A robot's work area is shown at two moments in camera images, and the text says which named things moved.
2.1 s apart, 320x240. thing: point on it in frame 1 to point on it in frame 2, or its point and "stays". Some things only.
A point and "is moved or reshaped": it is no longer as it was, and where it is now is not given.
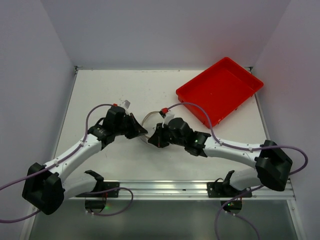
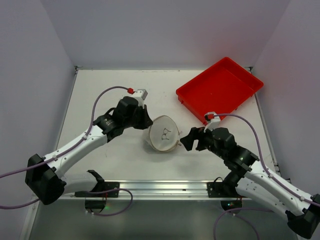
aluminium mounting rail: x=181 y=190 stays
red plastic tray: x=219 y=90 stays
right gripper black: x=161 y=135 to x=203 y=141
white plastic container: x=150 y=121 is moved or reshaped
